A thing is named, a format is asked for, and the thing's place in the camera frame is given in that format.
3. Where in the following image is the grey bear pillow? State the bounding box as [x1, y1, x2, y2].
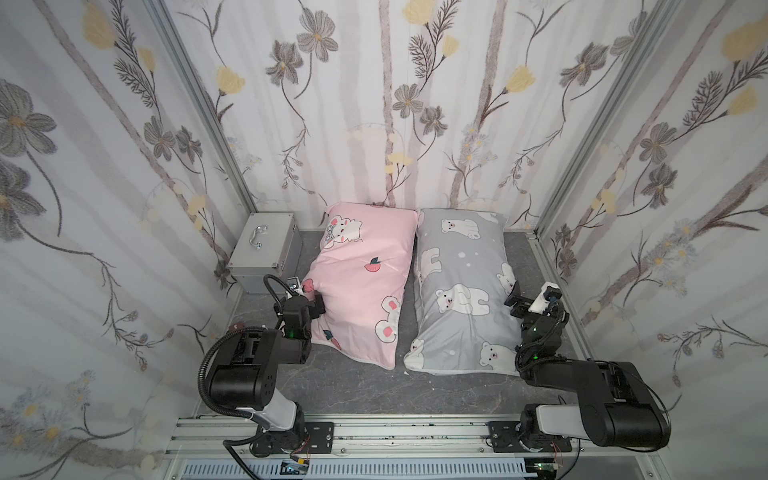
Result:
[404, 208, 521, 375]

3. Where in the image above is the pink bear pillow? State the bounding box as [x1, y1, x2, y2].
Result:
[302, 202, 418, 370]

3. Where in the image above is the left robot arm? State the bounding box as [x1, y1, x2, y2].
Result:
[197, 293, 325, 455]

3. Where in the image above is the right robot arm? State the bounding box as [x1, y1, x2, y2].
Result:
[504, 282, 672, 453]

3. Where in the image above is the silver aluminium case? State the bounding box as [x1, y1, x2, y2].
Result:
[228, 212, 303, 294]

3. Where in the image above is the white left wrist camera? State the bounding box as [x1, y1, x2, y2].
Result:
[285, 277, 303, 295]

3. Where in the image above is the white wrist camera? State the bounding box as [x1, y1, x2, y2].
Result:
[285, 277, 303, 295]
[528, 282, 562, 315]

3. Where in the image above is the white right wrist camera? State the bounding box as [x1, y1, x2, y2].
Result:
[528, 282, 562, 315]

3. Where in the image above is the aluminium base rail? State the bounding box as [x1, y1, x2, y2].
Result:
[154, 414, 671, 479]

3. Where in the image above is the aluminium corner frame post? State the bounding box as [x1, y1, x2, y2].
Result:
[532, 0, 682, 239]

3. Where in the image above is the left aluminium corner post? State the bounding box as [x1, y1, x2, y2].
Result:
[143, 0, 258, 214]

